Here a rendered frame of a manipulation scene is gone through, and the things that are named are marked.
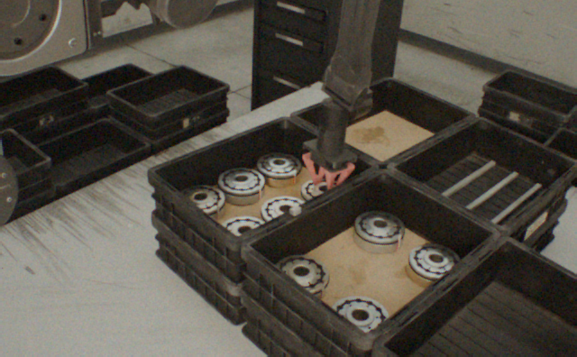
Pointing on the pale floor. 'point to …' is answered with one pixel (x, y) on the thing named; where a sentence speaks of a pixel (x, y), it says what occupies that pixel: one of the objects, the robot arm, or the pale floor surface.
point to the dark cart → (312, 33)
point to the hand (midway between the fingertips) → (325, 187)
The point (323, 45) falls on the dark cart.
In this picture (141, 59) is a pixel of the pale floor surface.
